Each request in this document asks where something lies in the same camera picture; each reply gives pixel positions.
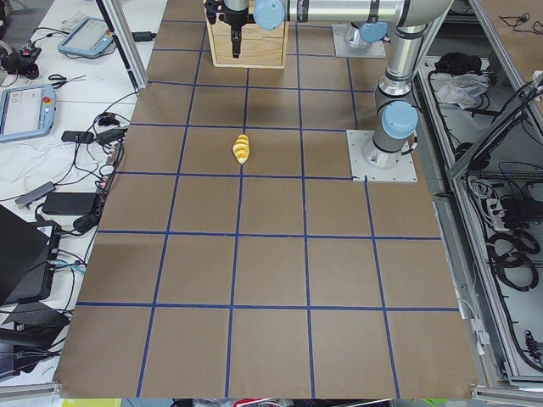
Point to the teach pendant tablet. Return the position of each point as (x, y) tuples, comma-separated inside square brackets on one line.
[(90, 39), (27, 112)]

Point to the black-handled scissors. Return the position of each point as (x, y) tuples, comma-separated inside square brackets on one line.
[(58, 80)]

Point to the upper teach pendant tablet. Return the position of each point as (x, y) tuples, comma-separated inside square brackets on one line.
[(90, 39)]

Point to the black cloth bundle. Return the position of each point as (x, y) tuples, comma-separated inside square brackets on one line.
[(459, 64)]

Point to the black laptop computer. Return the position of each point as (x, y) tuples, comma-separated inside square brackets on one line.
[(28, 250)]

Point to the wooden drawer cabinet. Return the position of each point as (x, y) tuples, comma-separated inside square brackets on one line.
[(260, 49)]

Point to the crumpled white cloth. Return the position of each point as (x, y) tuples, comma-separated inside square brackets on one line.
[(463, 90)]

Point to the black power adapter brick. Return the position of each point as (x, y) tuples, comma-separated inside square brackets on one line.
[(69, 203)]

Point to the lower teach pendant tablet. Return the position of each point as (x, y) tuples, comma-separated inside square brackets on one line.
[(27, 112)]

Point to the aluminium frame post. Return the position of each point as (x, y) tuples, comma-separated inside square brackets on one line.
[(115, 19)]

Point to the yellow toy bread roll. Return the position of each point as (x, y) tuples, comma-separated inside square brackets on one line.
[(241, 149)]

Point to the grey usb hub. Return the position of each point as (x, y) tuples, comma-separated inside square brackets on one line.
[(35, 194)]

